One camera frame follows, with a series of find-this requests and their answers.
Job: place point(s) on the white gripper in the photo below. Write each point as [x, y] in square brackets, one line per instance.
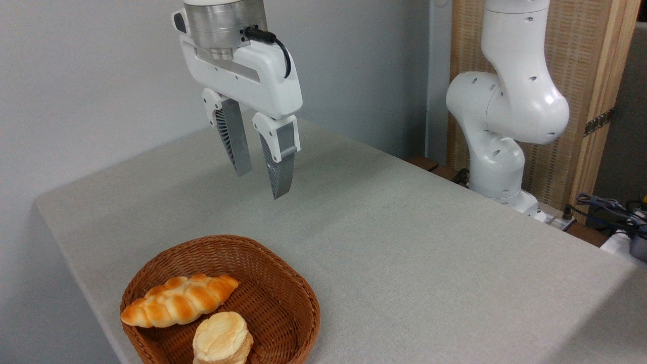
[263, 86]

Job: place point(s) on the golden twisted bread loaf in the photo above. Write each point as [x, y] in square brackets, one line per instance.
[177, 301]

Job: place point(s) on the pale round bread bun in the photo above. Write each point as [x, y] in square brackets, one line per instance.
[220, 336]

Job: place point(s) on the brown woven wicker basket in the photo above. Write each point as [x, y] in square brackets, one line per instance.
[283, 303]

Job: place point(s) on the grey tablecloth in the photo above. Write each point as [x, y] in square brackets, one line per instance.
[414, 253]

